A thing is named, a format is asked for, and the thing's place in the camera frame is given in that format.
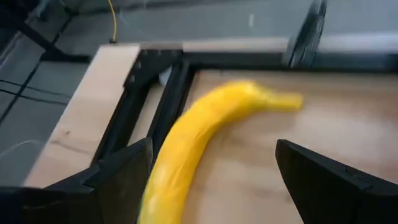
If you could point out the yellow banana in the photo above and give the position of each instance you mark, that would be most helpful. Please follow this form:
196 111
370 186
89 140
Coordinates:
186 140

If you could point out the black table edge frame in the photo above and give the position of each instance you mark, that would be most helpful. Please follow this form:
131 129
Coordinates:
168 102

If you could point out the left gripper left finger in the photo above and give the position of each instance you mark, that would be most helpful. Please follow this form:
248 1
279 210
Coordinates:
93 193

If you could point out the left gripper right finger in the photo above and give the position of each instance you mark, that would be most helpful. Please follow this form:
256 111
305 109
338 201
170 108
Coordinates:
335 193

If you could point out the black rig frame post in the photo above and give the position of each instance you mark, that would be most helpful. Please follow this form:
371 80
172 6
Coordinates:
308 34

